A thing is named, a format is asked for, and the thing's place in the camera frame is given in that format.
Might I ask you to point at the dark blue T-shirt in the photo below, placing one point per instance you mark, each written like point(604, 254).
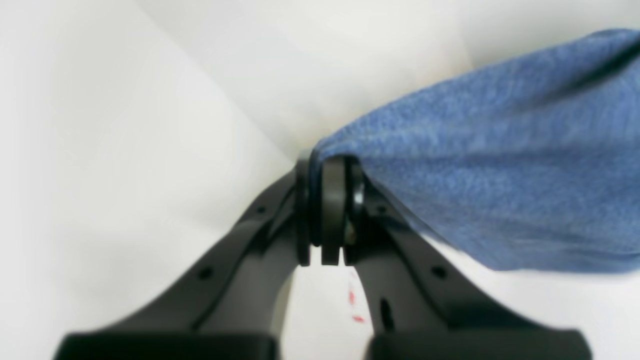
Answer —
point(532, 163)

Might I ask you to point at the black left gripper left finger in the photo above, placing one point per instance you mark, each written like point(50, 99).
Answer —
point(224, 306)

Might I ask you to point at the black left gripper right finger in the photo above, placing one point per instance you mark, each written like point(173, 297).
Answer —
point(421, 306)

